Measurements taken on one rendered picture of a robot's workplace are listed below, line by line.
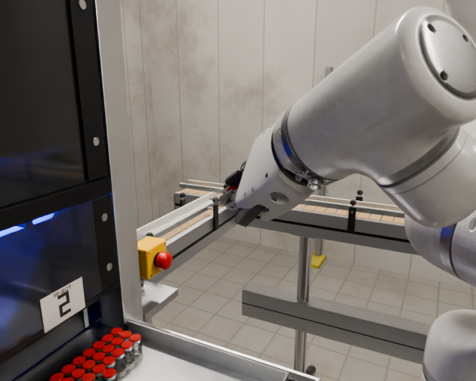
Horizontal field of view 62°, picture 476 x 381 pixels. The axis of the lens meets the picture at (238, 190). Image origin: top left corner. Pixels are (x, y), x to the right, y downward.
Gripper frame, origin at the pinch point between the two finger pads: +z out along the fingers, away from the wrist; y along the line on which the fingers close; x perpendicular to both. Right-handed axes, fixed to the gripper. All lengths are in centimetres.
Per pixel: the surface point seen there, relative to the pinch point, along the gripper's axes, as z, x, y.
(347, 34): 126, -86, 204
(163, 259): 40.3, -2.7, -3.6
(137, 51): 249, 37, 196
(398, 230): 45, -72, 34
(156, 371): 30.8, -6.7, -24.5
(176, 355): 32.7, -9.9, -21.1
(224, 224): 83, -28, 25
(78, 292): 31.6, 11.2, -16.2
